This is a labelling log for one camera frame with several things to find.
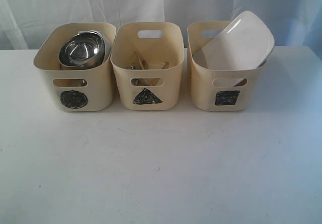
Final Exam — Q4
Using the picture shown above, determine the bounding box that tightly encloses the stainless steel bowl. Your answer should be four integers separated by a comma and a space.
58, 31, 106, 70

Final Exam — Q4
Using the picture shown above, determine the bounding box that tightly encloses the white backdrop curtain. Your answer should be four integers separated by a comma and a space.
1, 0, 321, 55

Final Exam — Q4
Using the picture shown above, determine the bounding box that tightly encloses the white square plate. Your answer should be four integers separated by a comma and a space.
193, 10, 276, 87

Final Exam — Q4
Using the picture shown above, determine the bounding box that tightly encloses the steel table knife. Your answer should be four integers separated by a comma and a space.
136, 60, 149, 86

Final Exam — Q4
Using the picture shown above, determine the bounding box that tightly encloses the cream bin triangle mark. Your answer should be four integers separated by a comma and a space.
110, 22, 184, 111

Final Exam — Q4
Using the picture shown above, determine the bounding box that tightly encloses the steel mug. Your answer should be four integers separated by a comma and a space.
80, 79, 87, 87

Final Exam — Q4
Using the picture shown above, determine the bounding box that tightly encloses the small white bowl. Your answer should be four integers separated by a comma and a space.
73, 30, 111, 69

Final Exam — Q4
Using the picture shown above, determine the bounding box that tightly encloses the cream bin circle mark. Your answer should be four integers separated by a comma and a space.
33, 22, 116, 112

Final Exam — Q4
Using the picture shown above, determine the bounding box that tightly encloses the wooden chopstick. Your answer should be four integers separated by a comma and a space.
141, 60, 169, 86
133, 50, 159, 86

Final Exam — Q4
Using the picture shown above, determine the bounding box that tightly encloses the steel spoon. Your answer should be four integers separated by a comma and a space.
129, 64, 141, 86

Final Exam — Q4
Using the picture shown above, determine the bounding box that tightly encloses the cream bin square mark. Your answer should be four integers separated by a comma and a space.
187, 21, 263, 111

